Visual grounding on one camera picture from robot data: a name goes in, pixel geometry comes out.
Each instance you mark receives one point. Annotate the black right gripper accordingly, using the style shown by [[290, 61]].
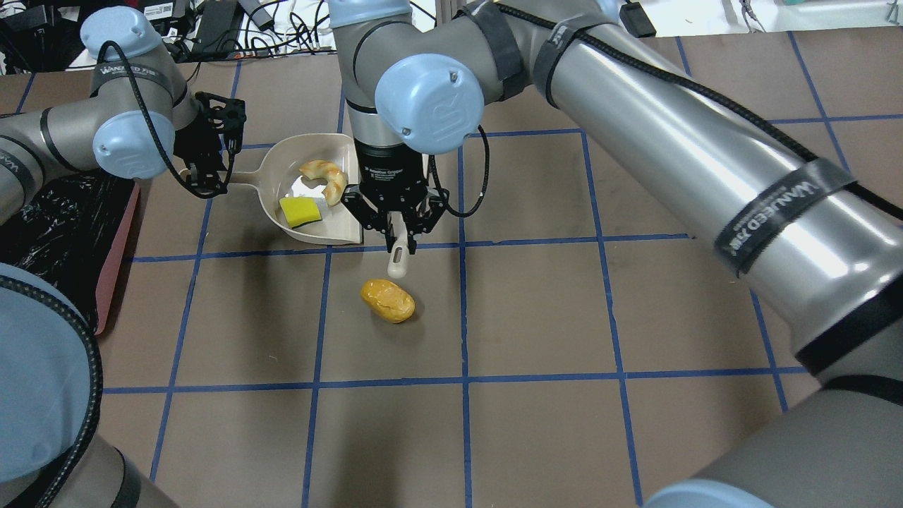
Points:
[[389, 171]]

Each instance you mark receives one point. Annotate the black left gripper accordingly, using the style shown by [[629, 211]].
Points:
[[195, 146]]

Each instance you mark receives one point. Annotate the orange peel piece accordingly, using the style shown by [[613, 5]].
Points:
[[336, 179]]

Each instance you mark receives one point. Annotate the beige hand brush black bristles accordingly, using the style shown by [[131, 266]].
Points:
[[397, 245]]

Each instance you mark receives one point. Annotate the beige plastic dustpan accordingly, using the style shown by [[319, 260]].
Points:
[[278, 176]]

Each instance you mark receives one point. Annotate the yellow green sponge piece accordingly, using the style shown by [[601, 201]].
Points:
[[302, 210]]

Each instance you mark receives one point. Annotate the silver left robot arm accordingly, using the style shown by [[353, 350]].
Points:
[[52, 373]]

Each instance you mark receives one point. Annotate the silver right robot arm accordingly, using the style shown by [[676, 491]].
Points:
[[801, 232]]

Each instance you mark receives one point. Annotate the black lined trash bin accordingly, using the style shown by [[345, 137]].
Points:
[[74, 235]]

